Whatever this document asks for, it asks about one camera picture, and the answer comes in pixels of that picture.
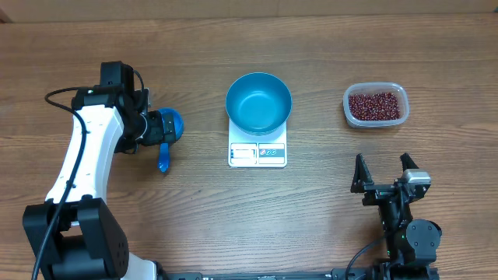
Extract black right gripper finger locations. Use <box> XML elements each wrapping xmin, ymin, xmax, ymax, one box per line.
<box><xmin>400</xmin><ymin>152</ymin><xmax>419</xmax><ymax>170</ymax></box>
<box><xmin>350</xmin><ymin>153</ymin><xmax>374</xmax><ymax>193</ymax></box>

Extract blue plastic measuring scoop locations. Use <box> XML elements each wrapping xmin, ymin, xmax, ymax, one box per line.
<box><xmin>158</xmin><ymin>107</ymin><xmax>184</xmax><ymax>173</ymax></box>

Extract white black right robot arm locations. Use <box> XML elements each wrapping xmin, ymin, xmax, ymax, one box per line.
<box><xmin>344</xmin><ymin>153</ymin><xmax>442</xmax><ymax>279</ymax></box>

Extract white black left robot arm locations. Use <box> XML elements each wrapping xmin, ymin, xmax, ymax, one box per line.
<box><xmin>23</xmin><ymin>61</ymin><xmax>184</xmax><ymax>279</ymax></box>

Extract white digital kitchen scale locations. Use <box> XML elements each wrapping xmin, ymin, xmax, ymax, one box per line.
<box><xmin>227</xmin><ymin>121</ymin><xmax>288</xmax><ymax>168</ymax></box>

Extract teal metal bowl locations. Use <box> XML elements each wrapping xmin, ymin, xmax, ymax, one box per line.
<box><xmin>225</xmin><ymin>72</ymin><xmax>293</xmax><ymax>135</ymax></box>

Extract red beans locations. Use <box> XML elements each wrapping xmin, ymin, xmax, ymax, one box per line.
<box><xmin>348</xmin><ymin>92</ymin><xmax>401</xmax><ymax>121</ymax></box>

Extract clear plastic bean container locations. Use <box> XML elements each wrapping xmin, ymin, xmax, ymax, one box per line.
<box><xmin>343</xmin><ymin>82</ymin><xmax>410</xmax><ymax>128</ymax></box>

